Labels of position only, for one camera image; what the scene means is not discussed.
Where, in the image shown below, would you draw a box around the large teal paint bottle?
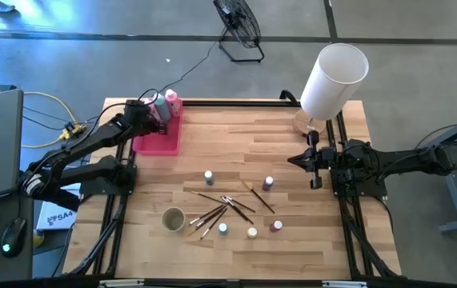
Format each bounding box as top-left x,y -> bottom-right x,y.
154,92 -> 172,122

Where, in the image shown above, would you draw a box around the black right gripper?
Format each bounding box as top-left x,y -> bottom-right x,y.
287,130 -> 336,190

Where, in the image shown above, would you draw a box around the white shade wooden table lamp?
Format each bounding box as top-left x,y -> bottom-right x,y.
291,42 -> 370,139

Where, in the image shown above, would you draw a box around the dark grey desk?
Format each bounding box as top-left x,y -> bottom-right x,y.
0,187 -> 35,286

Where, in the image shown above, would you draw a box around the black aluminium table frame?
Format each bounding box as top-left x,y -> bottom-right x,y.
67,98 -> 403,281

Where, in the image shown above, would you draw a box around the yellow cable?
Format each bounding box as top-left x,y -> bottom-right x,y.
0,66 -> 87,149

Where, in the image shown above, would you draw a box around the black fan cable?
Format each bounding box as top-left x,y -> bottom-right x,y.
158,39 -> 223,94

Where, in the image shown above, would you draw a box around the large pink paint bottle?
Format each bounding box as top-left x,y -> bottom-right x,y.
142,98 -> 162,123
164,88 -> 182,118

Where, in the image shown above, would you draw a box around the black computer mouse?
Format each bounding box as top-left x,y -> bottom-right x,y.
0,218 -> 27,258

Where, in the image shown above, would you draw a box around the pink plastic tray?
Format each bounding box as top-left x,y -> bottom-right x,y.
131,99 -> 184,157

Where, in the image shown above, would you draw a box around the black curved handle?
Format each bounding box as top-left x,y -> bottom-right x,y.
279,89 -> 300,107

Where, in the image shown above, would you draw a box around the paintbrushes in cup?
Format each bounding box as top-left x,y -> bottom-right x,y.
239,178 -> 276,214

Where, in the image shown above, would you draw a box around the white cardboard box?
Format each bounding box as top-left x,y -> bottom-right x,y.
35,199 -> 78,232

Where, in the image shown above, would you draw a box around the silver frame bracket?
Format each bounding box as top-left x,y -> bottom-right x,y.
322,280 -> 368,288
98,279 -> 145,288

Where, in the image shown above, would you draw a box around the white ribbed cup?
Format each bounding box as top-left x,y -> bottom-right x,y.
160,206 -> 186,234

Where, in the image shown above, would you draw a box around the black floor fan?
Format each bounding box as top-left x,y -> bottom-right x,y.
213,0 -> 265,64

